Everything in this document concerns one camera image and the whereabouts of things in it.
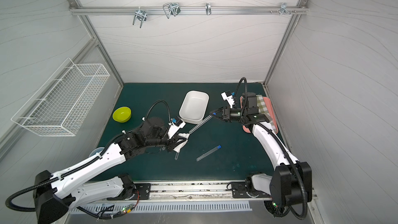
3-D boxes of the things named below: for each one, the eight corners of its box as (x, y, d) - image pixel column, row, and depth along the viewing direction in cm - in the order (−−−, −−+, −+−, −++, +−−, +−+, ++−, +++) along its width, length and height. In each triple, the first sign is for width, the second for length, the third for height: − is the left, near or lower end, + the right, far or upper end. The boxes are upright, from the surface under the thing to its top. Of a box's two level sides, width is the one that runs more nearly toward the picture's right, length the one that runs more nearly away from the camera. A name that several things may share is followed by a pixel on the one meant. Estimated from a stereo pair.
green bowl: (112, 123, 98) (109, 119, 95) (118, 110, 105) (115, 106, 102) (129, 123, 98) (126, 119, 95) (134, 110, 105) (131, 106, 102)
